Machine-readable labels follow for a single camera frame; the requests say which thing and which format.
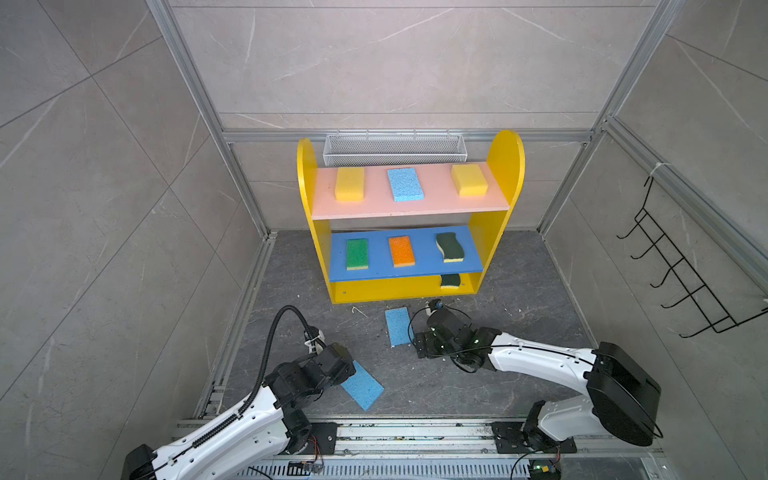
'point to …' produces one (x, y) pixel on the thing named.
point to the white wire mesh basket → (394, 149)
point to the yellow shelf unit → (410, 231)
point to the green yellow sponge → (357, 256)
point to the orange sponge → (402, 251)
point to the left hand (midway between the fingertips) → (343, 357)
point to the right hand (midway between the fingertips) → (423, 337)
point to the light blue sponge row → (399, 326)
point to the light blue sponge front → (363, 387)
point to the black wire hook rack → (700, 296)
